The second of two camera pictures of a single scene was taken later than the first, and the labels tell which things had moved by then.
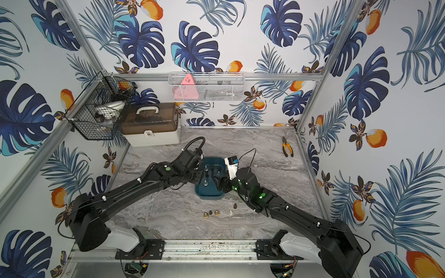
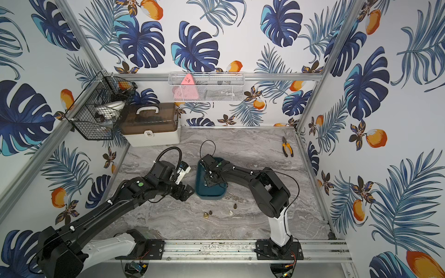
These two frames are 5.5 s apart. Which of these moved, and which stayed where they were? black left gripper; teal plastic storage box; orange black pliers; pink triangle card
Moved: black left gripper
Stayed: orange black pliers; pink triangle card; teal plastic storage box
